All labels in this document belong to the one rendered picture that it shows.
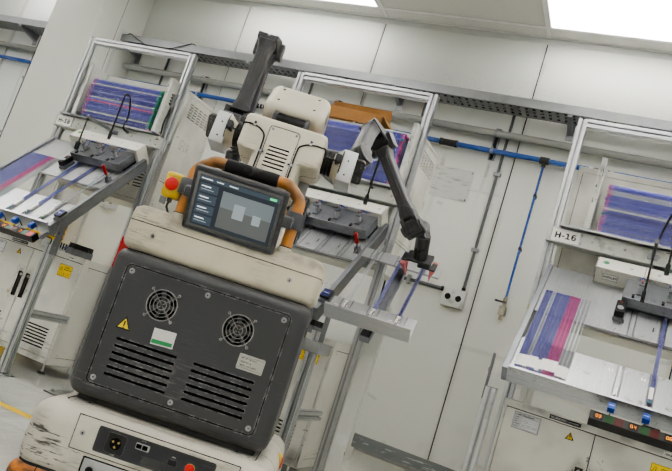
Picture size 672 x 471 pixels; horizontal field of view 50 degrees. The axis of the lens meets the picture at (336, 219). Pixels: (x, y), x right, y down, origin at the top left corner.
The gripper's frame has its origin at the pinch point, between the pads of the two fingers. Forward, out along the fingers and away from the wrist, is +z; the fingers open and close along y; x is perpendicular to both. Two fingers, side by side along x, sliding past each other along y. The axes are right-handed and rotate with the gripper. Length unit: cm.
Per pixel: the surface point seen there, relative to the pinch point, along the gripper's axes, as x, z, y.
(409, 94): -96, -33, 37
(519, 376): 29, 8, -48
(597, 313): -15, 5, -70
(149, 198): -61, 47, 170
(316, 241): -25, 16, 53
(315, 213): -37, 10, 60
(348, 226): -33, 9, 41
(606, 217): -54, -16, -65
